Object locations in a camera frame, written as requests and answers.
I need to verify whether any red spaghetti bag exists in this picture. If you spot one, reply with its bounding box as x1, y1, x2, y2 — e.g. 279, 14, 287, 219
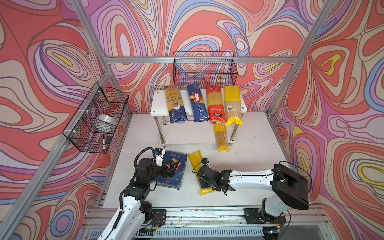
206, 86, 227, 124

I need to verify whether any black wire basket left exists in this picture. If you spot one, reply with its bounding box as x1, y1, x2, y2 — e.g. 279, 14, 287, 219
63, 83, 129, 154

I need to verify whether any blue Barilla spaghetti box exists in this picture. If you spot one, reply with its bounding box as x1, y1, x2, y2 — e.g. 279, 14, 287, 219
187, 84, 209, 123

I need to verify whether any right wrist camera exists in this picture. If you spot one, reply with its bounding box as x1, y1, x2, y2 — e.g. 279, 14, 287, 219
201, 158, 210, 166

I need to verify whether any black wire basket back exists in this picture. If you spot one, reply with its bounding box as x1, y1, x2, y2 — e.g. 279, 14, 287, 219
173, 50, 238, 89

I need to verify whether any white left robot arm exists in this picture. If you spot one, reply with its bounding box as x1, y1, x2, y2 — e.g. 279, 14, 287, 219
98, 147, 179, 240

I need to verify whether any yellow Pastatime spaghetti bag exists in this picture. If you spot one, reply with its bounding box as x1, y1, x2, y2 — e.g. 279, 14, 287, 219
213, 124, 230, 152
187, 151, 214, 196

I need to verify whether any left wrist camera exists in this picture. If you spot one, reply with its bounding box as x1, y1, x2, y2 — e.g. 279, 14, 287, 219
154, 148, 165, 167

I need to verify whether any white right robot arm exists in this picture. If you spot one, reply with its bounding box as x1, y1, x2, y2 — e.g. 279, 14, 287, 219
197, 164, 310, 218

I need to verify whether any black wire basket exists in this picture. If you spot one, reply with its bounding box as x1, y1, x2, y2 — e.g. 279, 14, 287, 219
63, 83, 129, 154
173, 50, 238, 89

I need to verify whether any dark blue spaghetti bag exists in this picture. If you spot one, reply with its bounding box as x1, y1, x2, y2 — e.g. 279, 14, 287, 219
165, 88, 188, 124

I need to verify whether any blue Barilla rigatoni box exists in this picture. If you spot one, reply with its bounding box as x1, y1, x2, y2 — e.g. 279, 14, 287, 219
158, 151, 187, 190

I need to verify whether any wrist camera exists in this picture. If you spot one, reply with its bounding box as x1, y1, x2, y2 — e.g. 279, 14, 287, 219
154, 148, 165, 167
201, 158, 210, 166

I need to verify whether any silver tape roll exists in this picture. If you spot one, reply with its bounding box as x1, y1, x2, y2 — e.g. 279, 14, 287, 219
94, 114, 118, 134

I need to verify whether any black marker pen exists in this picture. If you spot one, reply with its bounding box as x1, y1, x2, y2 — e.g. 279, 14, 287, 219
102, 135, 106, 152

